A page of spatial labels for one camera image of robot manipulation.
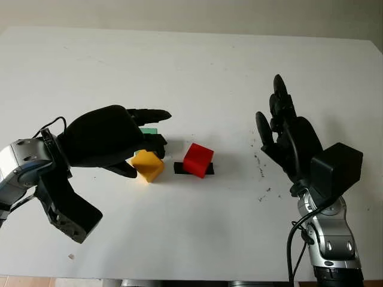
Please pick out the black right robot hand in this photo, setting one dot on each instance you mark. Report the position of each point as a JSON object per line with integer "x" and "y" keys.
{"x": 300, "y": 146}

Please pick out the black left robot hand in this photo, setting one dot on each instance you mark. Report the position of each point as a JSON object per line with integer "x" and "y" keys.
{"x": 101, "y": 137}

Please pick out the green wooden block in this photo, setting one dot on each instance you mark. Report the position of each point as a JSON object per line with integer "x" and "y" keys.
{"x": 149, "y": 131}

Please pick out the yellow wooden block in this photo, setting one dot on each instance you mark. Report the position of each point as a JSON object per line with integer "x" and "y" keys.
{"x": 148, "y": 167}

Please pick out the red wooden block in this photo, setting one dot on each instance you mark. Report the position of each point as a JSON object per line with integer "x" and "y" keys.
{"x": 196, "y": 160}

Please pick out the black tape mark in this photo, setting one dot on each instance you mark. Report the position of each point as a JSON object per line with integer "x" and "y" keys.
{"x": 177, "y": 169}

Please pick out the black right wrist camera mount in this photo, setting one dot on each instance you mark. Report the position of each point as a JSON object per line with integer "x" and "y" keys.
{"x": 338, "y": 169}

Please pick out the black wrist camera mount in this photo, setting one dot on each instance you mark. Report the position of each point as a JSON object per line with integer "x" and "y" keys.
{"x": 71, "y": 212}
{"x": 338, "y": 169}

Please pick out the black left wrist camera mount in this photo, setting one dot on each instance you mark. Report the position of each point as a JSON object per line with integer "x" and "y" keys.
{"x": 71, "y": 212}

